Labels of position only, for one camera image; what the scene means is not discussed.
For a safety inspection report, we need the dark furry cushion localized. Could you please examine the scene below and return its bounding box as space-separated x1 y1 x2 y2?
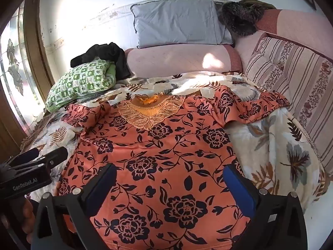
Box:
219 1 268 36

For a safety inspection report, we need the leaf-printed blanket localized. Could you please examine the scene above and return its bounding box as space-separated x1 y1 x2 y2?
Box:
21 71 326 214

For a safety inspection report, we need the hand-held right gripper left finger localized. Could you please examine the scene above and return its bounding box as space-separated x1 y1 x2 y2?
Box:
31 163 118 250

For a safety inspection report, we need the orange floral shirt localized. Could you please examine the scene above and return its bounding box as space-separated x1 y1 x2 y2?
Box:
58 85 290 250

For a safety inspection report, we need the grey pillow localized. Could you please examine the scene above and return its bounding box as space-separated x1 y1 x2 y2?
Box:
130 0 235 49

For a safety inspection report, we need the wooden window frame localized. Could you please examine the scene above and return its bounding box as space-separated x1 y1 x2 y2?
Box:
0 0 56 157

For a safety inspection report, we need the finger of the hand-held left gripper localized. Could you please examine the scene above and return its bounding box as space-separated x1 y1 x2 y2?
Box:
18 146 68 171
10 148 41 163

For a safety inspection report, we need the leaded glass window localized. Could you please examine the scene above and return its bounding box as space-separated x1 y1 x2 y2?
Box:
0 0 39 125

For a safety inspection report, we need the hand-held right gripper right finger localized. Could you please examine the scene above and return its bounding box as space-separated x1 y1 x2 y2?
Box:
222 164 309 250

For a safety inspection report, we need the black garment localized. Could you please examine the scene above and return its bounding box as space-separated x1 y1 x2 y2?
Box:
70 42 132 80

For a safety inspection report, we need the striped floral sofa cover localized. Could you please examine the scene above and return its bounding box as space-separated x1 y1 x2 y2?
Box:
245 36 333 172

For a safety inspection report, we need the green checked pillow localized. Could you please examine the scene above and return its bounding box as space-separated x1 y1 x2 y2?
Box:
45 59 117 112

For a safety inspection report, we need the person's left hand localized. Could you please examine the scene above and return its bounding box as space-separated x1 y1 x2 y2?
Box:
22 198 35 243

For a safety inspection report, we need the olive cloth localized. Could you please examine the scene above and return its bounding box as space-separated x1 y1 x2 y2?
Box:
239 0 277 10

